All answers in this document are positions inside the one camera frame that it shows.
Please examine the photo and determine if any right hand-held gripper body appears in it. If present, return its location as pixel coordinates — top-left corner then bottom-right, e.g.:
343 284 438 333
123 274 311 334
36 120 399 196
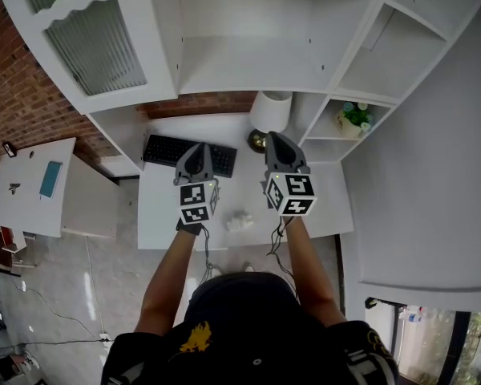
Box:
261 166 319 217

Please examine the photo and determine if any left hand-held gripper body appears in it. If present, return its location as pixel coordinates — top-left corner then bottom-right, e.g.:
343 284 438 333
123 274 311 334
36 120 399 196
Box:
172 174 221 226

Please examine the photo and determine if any white wooden cabinet with shelves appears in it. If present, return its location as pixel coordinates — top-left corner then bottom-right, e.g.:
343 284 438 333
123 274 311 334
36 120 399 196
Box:
0 0 481 179

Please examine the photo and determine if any person's right forearm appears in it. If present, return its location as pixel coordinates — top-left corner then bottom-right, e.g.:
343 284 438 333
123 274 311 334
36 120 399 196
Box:
281 213 349 329

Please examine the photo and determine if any person's left forearm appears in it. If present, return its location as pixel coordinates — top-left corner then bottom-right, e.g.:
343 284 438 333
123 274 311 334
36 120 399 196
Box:
133 225 204 337

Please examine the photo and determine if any black keyboard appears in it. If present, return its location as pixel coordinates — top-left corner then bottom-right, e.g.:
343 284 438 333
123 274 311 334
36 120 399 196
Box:
142 133 239 179

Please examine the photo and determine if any black wrist watch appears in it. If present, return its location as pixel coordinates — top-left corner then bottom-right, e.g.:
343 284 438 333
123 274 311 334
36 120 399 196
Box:
175 218 204 237

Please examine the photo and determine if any white table lamp brass base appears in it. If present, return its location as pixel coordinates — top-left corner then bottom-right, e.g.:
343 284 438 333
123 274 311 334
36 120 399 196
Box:
246 90 294 155

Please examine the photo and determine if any potted plant in white pot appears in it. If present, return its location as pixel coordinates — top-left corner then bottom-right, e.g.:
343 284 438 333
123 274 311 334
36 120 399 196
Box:
335 101 375 140

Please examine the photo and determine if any teal notebook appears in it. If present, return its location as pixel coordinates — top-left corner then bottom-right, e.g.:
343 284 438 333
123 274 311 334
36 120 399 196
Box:
38 160 64 201

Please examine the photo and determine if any person's black t-shirt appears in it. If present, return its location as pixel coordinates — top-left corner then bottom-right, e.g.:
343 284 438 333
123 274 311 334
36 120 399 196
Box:
99 271 401 385

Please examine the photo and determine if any white side table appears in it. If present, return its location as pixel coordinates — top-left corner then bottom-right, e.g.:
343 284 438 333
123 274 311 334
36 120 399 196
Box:
0 136 122 241

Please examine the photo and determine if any white plastic bottle blue cap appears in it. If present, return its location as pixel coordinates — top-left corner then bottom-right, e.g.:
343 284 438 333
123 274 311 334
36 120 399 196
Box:
398 306 429 325

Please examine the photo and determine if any low white book rack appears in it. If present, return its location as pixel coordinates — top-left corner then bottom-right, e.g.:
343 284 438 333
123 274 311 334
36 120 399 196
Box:
0 224 28 273

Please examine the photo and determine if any left hand-held gripper cable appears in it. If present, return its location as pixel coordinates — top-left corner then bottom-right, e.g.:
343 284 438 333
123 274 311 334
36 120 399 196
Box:
200 224 226 285

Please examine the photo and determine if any hand-held gripper cable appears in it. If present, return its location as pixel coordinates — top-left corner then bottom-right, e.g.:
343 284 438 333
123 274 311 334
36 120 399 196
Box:
200 224 226 285
265 216 302 301

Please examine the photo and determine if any right hand-held gripper cable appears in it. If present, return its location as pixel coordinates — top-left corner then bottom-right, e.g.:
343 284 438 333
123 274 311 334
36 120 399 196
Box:
265 216 302 301

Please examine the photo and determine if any black floor cable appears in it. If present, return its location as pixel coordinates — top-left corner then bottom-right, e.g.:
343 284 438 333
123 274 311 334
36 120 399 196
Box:
0 282 106 347

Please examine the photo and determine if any black window frame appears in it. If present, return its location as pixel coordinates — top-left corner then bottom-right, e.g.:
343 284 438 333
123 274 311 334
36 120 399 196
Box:
363 296 481 385

